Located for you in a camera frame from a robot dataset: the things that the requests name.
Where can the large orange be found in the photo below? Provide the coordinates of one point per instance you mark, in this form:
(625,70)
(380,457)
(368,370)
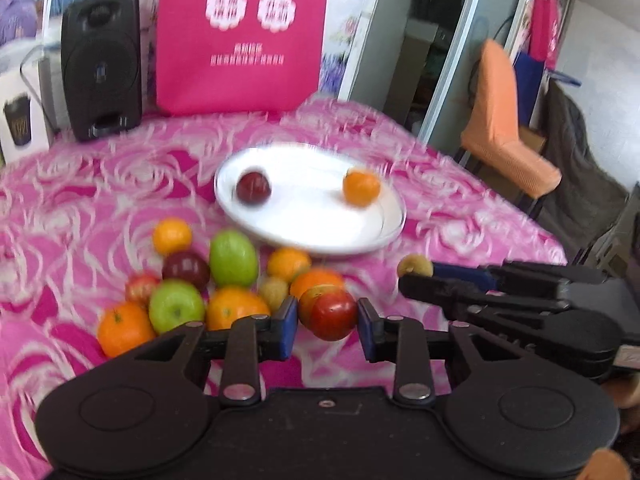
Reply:
(229,303)

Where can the black speaker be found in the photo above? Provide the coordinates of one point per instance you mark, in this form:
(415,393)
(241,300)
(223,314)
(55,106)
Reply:
(101,67)

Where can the white cup box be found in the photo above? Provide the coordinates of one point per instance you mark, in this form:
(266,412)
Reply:
(24,128)

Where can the small yellow orange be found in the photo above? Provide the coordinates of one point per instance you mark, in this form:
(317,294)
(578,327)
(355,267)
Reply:
(171,235)

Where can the round green apple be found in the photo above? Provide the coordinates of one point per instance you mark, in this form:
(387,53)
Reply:
(174,303)

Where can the dark jacket on chair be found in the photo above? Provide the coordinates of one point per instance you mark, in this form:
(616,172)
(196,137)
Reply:
(588,201)

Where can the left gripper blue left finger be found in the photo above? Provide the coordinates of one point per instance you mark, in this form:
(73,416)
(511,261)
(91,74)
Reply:
(250,341)

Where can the brown kiwi fruit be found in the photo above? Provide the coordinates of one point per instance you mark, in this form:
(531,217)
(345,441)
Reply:
(415,264)
(273,291)

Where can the dark red apple front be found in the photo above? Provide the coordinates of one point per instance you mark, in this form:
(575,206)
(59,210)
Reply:
(253,188)

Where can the red yellow apple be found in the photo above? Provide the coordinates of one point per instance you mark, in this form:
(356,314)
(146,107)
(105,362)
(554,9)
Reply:
(328,311)

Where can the white round plate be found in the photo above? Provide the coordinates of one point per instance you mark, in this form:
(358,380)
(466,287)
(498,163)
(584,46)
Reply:
(306,208)

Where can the pink hanging bag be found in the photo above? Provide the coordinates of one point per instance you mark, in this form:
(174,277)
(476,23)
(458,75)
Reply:
(544,32)

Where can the blue bag hanging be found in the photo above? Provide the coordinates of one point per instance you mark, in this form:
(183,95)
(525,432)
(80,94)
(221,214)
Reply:
(529,75)

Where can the oblong green apple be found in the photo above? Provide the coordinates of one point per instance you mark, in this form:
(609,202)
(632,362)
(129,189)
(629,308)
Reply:
(233,259)

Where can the small red apple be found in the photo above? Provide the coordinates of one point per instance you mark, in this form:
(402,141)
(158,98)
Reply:
(139,288)

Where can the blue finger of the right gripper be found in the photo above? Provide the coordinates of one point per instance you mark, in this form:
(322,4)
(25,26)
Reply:
(522,278)
(440,289)

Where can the orange chair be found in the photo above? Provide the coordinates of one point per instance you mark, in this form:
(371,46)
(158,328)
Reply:
(492,134)

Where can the dark red plum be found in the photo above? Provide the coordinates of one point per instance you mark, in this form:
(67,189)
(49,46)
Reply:
(187,266)

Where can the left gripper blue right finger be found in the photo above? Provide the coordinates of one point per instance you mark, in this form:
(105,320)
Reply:
(401,341)

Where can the magenta tote bag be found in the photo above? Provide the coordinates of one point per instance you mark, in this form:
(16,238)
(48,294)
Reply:
(227,56)

